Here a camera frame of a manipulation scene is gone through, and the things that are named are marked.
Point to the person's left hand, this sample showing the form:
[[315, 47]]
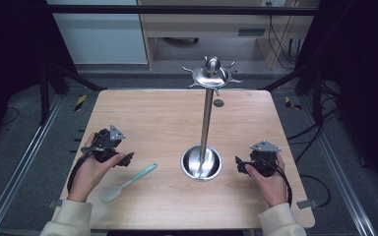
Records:
[[90, 170]]

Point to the black horizontal bar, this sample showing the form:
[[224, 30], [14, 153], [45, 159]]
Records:
[[177, 10]]

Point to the steel utensil rack stand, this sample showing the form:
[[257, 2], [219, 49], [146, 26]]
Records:
[[206, 124]]

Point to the aluminium floor rail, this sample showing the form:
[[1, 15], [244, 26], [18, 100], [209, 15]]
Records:
[[338, 170], [19, 164]]

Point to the grey metal table bracket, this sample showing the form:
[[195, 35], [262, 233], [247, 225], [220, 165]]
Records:
[[307, 204], [55, 203]]

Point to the white cabinet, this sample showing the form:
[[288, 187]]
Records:
[[101, 36]]

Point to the dark round table grommet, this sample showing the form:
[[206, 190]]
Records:
[[218, 103]]

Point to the yellow black tape strip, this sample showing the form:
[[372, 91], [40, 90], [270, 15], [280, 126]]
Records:
[[80, 102], [290, 103]]

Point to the light wooden desk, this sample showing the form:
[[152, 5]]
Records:
[[210, 29]]

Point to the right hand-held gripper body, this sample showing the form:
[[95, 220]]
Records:
[[263, 157]]

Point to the person's right hand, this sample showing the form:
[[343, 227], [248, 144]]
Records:
[[270, 187]]

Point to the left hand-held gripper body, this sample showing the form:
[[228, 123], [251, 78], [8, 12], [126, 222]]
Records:
[[103, 144]]

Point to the black metal stand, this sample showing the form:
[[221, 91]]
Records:
[[308, 82], [50, 82]]

